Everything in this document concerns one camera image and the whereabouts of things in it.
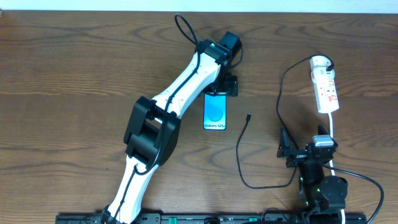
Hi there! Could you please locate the black camera cable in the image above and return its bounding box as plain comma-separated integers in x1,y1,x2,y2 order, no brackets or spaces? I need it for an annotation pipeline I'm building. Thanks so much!
110,13,200,224
320,161,385,224

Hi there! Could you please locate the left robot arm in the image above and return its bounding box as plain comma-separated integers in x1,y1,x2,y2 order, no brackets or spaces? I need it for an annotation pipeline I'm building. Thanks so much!
101,32,242,223

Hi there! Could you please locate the black USB charging cable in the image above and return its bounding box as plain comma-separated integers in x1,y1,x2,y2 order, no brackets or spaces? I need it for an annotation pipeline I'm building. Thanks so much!
235,54,335,190

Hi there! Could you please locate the black right camera cable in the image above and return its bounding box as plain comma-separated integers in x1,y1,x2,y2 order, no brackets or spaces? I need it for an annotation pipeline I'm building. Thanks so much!
320,161,385,224

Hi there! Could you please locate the white power strip cord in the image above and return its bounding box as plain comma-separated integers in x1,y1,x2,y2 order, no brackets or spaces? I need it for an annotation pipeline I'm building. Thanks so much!
328,112,346,224

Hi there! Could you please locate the Samsung Galaxy smartphone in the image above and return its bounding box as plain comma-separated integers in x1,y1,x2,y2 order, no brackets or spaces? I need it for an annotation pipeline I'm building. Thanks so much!
203,95,226,131

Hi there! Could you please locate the white power strip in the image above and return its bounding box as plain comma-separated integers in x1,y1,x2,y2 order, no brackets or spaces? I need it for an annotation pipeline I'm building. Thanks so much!
311,67,339,114

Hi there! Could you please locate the black left camera cable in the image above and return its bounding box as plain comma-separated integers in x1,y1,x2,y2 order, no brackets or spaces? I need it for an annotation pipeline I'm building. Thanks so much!
110,13,200,224

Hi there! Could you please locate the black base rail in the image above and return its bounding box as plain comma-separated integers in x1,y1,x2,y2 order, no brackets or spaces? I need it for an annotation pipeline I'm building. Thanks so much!
55,212,368,224

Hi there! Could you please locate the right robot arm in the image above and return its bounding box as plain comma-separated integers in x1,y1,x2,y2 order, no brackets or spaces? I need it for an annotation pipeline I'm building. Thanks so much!
277,125,348,223

